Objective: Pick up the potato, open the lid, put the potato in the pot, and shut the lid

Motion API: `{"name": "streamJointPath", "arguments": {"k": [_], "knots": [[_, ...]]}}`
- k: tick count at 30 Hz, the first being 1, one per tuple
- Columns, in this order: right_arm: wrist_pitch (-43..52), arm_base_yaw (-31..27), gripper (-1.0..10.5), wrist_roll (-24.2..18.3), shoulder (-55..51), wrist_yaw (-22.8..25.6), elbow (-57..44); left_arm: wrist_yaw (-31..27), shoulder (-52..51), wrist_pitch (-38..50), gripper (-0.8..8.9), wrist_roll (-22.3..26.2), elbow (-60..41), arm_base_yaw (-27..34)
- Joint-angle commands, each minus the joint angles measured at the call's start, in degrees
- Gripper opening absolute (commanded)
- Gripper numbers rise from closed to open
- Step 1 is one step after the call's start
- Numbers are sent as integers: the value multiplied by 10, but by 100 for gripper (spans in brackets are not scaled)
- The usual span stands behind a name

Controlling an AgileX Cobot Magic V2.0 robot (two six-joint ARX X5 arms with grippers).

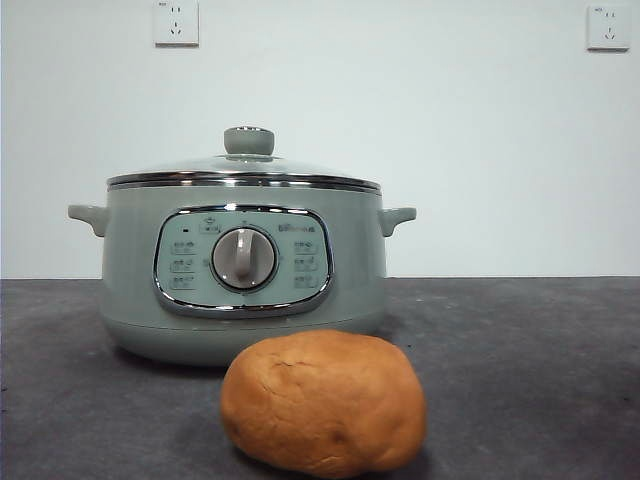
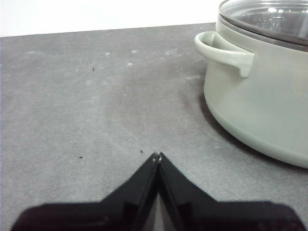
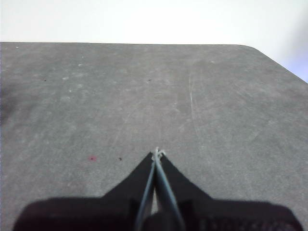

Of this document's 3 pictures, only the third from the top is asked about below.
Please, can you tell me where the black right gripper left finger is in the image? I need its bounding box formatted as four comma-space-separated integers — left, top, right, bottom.
13, 151, 156, 231

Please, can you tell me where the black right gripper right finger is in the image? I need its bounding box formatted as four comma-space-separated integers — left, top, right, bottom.
155, 152, 303, 231

